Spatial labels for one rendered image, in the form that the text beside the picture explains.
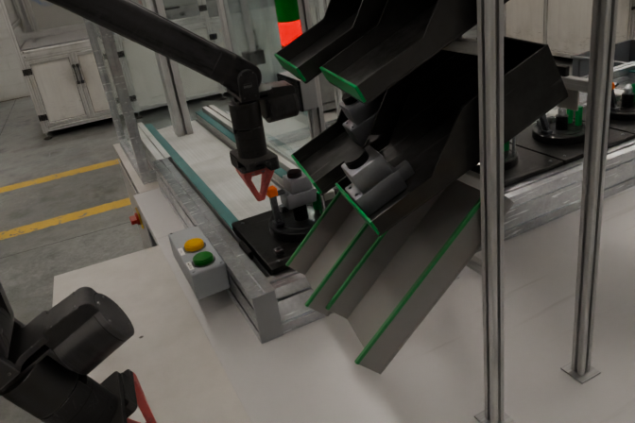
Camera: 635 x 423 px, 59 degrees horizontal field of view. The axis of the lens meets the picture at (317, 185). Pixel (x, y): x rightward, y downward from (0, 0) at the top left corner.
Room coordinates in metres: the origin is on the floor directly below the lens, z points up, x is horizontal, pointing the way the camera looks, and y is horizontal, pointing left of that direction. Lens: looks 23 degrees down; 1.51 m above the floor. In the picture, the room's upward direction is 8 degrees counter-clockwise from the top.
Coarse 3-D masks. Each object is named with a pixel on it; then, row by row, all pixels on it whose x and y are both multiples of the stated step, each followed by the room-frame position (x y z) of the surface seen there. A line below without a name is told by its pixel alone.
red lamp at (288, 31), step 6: (282, 24) 1.26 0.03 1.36; (288, 24) 1.25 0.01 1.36; (294, 24) 1.25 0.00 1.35; (282, 30) 1.26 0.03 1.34; (288, 30) 1.25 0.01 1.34; (294, 30) 1.25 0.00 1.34; (300, 30) 1.26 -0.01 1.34; (282, 36) 1.26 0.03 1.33; (288, 36) 1.25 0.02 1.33; (294, 36) 1.25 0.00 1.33; (282, 42) 1.26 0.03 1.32; (288, 42) 1.25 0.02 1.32
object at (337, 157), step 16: (432, 64) 0.76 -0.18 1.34; (400, 80) 0.74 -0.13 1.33; (416, 80) 0.75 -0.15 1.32; (384, 96) 0.74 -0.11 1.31; (400, 96) 0.74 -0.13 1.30; (384, 112) 0.74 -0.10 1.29; (400, 112) 0.74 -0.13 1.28; (336, 128) 0.85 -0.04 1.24; (384, 128) 0.74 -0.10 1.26; (304, 144) 0.84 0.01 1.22; (320, 144) 0.85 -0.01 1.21; (336, 144) 0.83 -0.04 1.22; (352, 144) 0.80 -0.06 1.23; (368, 144) 0.73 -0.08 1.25; (384, 144) 0.74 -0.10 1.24; (304, 160) 0.84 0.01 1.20; (320, 160) 0.81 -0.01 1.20; (336, 160) 0.78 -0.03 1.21; (320, 176) 0.76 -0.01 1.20; (336, 176) 0.72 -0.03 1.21; (320, 192) 0.71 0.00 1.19
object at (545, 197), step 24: (624, 144) 1.25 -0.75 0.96; (576, 168) 1.16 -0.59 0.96; (624, 168) 1.20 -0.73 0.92; (504, 192) 1.09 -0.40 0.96; (528, 192) 1.08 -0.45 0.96; (552, 192) 1.11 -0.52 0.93; (576, 192) 1.14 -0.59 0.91; (504, 216) 1.06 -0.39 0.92; (528, 216) 1.08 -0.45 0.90; (552, 216) 1.11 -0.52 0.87; (504, 240) 1.06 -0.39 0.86; (288, 288) 0.86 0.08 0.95; (288, 312) 0.85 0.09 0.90; (312, 312) 0.87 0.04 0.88
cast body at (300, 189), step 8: (288, 176) 1.04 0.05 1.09; (296, 176) 1.04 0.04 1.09; (304, 176) 1.04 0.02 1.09; (288, 184) 1.04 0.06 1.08; (296, 184) 1.03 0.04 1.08; (304, 184) 1.04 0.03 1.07; (288, 192) 1.04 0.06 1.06; (296, 192) 1.03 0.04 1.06; (304, 192) 1.04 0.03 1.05; (312, 192) 1.04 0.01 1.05; (288, 200) 1.02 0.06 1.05; (296, 200) 1.03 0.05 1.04; (304, 200) 1.04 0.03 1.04; (312, 200) 1.04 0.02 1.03; (288, 208) 1.02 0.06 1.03
